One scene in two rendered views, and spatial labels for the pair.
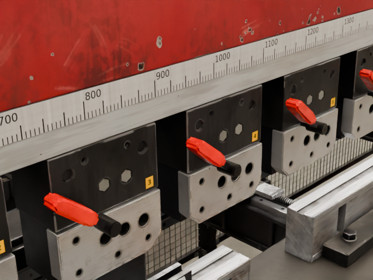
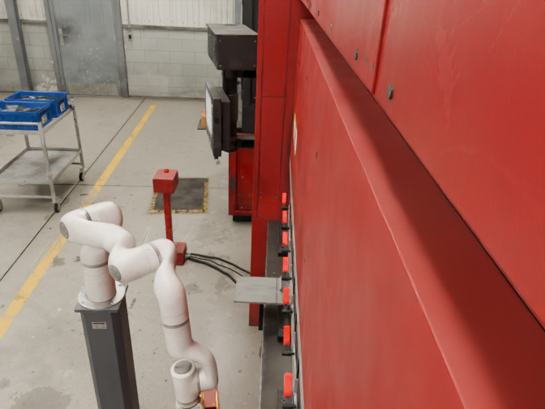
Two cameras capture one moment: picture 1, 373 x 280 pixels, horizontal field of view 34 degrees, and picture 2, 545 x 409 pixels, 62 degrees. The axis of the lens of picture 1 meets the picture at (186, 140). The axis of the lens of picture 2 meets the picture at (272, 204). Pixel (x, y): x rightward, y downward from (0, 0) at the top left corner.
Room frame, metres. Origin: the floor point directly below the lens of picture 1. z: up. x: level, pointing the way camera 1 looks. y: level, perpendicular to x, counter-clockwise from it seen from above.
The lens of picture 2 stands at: (1.70, -1.16, 2.27)
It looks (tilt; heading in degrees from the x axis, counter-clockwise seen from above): 27 degrees down; 134
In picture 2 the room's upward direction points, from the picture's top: 3 degrees clockwise
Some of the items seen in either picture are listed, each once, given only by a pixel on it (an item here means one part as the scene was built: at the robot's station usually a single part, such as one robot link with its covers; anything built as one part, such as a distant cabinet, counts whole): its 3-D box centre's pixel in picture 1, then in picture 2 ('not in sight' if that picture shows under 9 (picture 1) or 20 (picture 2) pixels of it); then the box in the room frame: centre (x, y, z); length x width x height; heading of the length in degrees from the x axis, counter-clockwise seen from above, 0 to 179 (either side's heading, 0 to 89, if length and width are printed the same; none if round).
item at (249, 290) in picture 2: not in sight; (264, 290); (0.56, 0.00, 1.00); 0.26 x 0.18 x 0.01; 45
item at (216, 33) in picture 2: not in sight; (230, 99); (-0.52, 0.69, 1.53); 0.51 x 0.25 x 0.85; 149
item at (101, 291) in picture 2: not in sight; (99, 277); (0.14, -0.56, 1.09); 0.19 x 0.19 x 0.18
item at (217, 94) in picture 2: not in sight; (217, 117); (-0.52, 0.59, 1.42); 0.45 x 0.12 x 0.36; 149
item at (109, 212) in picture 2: not in sight; (100, 231); (0.14, -0.53, 1.30); 0.19 x 0.12 x 0.24; 91
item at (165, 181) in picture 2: not in sight; (168, 217); (-1.19, 0.59, 0.41); 0.25 x 0.20 x 0.83; 45
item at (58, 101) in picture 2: not in sight; (38, 104); (-3.28, 0.41, 0.92); 0.50 x 0.36 x 0.18; 48
